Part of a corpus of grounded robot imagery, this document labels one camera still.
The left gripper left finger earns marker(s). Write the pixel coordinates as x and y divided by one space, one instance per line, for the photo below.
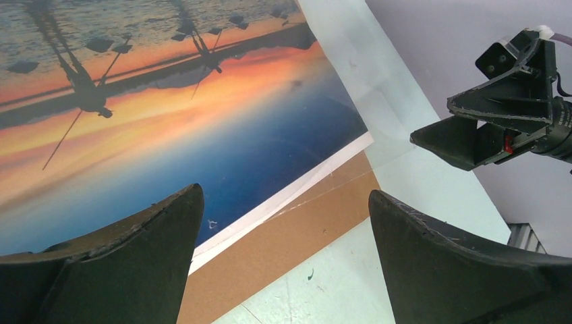
131 271

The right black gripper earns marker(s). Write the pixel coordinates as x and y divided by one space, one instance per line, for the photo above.
523 93

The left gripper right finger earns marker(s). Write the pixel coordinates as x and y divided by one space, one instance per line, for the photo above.
438 273

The brown cardboard backing board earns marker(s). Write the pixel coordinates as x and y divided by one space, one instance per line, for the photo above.
309 223

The sunset photo print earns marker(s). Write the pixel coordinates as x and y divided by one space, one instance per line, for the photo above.
108 107

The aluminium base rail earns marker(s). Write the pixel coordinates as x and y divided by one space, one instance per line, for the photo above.
523 237

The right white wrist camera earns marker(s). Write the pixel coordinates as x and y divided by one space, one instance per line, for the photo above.
542 32

